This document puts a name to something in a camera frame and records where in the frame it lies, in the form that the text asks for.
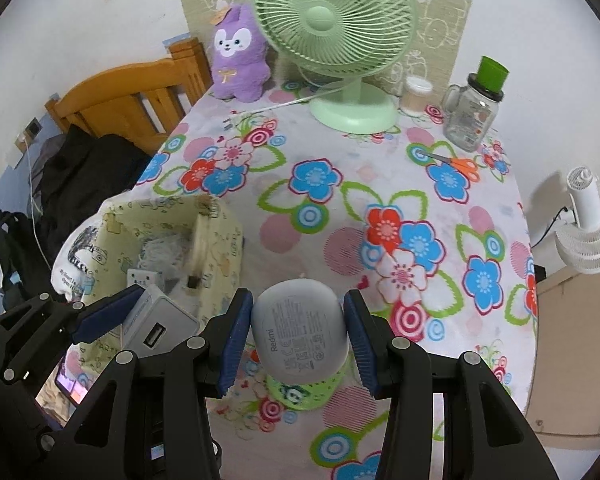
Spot white charger adapter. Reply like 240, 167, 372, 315
121, 284, 200, 358

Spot green panda speaker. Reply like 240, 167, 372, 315
265, 359, 350, 412

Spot white round earbud case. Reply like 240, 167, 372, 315
251, 278, 349, 385

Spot white rectangular device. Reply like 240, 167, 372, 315
126, 269, 164, 290

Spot round cream compact mirror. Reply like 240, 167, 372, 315
184, 214, 212, 290

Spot black backpack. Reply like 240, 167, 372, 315
0, 210, 53, 311

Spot yellow fabric storage box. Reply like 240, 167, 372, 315
52, 194, 244, 356

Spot black clothing pile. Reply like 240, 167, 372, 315
36, 125, 150, 262

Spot floral tablecloth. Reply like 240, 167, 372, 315
74, 77, 539, 480

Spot white standing fan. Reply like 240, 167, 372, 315
555, 166, 600, 274

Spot purple plush bunny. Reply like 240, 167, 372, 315
211, 3, 271, 103

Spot glass mug jar green lid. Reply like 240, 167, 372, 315
441, 56, 509, 152

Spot cotton swab container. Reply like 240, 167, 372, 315
399, 76, 434, 117

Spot green desk fan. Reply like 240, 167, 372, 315
252, 0, 417, 134

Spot orange handled scissors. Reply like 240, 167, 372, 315
426, 153, 480, 182

